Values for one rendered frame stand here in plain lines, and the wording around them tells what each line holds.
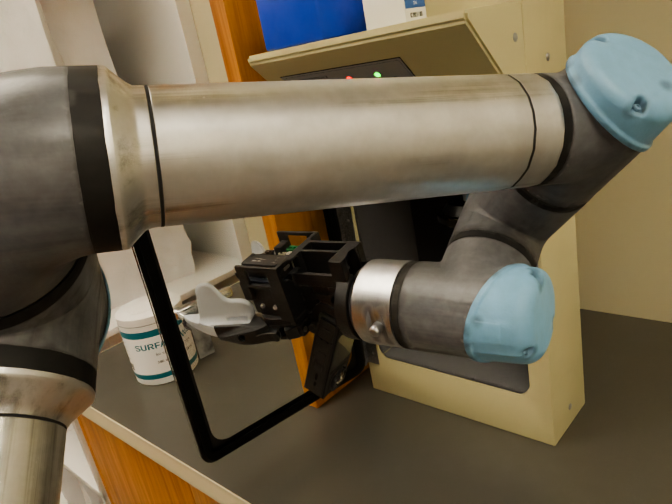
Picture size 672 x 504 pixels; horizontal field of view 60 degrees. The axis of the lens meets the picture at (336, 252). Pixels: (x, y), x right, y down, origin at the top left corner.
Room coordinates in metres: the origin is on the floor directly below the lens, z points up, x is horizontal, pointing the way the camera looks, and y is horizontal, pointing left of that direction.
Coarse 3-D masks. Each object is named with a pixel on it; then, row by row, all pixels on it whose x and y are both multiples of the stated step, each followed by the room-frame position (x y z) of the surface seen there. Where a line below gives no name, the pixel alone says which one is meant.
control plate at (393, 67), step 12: (384, 60) 0.66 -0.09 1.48; (396, 60) 0.65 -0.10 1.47; (312, 72) 0.74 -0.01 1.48; (324, 72) 0.73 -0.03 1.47; (336, 72) 0.72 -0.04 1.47; (348, 72) 0.71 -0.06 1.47; (360, 72) 0.70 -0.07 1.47; (372, 72) 0.69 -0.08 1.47; (384, 72) 0.68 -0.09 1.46; (396, 72) 0.67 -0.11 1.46; (408, 72) 0.66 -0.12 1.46
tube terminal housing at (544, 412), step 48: (432, 0) 0.72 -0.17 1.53; (480, 0) 0.68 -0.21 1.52; (528, 0) 0.65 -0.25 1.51; (528, 48) 0.65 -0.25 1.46; (576, 288) 0.71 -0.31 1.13; (576, 336) 0.71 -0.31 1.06; (384, 384) 0.85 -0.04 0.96; (432, 384) 0.78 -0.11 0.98; (480, 384) 0.72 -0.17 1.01; (576, 384) 0.70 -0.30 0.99; (528, 432) 0.67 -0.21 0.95
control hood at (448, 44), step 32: (384, 32) 0.63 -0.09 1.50; (416, 32) 0.60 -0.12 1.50; (448, 32) 0.58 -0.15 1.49; (480, 32) 0.58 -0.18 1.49; (512, 32) 0.62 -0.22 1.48; (256, 64) 0.78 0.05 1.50; (288, 64) 0.75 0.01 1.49; (320, 64) 0.72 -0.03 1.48; (352, 64) 0.69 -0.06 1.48; (416, 64) 0.65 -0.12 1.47; (448, 64) 0.62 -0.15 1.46; (480, 64) 0.60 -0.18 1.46; (512, 64) 0.62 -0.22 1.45
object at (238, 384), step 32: (192, 224) 0.72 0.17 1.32; (224, 224) 0.75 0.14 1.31; (256, 224) 0.77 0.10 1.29; (288, 224) 0.80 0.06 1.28; (320, 224) 0.83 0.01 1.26; (160, 256) 0.69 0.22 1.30; (192, 256) 0.72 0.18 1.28; (224, 256) 0.74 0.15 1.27; (192, 288) 0.71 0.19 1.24; (224, 288) 0.73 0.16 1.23; (192, 352) 0.70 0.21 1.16; (224, 352) 0.72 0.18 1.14; (256, 352) 0.74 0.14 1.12; (288, 352) 0.77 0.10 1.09; (224, 384) 0.71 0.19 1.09; (256, 384) 0.74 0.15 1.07; (288, 384) 0.77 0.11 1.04; (224, 416) 0.70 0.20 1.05; (256, 416) 0.73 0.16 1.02
